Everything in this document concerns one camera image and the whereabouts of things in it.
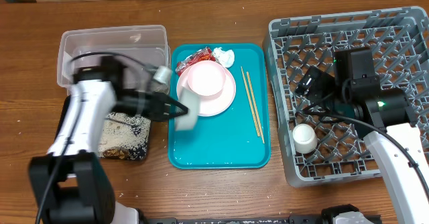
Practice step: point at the black food waste tray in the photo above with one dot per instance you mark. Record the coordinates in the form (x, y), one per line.
(92, 125)

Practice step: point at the grey bowl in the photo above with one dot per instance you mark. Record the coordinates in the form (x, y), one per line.
(191, 101)

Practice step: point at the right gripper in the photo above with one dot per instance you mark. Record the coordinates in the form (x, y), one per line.
(315, 84)

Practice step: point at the red snack wrapper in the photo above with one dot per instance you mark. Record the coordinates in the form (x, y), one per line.
(200, 55)

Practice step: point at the white cup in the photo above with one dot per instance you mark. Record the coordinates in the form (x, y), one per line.
(304, 137)

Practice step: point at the small pink plate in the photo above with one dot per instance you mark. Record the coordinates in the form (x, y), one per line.
(206, 78)

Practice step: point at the rice and food scraps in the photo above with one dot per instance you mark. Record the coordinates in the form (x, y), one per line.
(125, 137)

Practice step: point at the teal plastic serving tray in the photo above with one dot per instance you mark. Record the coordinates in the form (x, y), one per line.
(228, 140)

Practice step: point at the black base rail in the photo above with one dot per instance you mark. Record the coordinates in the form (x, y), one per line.
(292, 219)

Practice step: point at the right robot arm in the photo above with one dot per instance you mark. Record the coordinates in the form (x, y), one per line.
(383, 118)

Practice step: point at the white napkin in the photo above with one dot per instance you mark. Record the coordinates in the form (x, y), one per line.
(225, 58)

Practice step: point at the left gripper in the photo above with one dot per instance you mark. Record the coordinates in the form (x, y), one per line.
(160, 107)

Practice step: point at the large white round plate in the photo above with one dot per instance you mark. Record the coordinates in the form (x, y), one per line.
(213, 105)

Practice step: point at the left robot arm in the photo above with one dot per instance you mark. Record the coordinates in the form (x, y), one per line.
(69, 183)

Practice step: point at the clear plastic waste bin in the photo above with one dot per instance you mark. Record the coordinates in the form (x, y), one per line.
(145, 43)

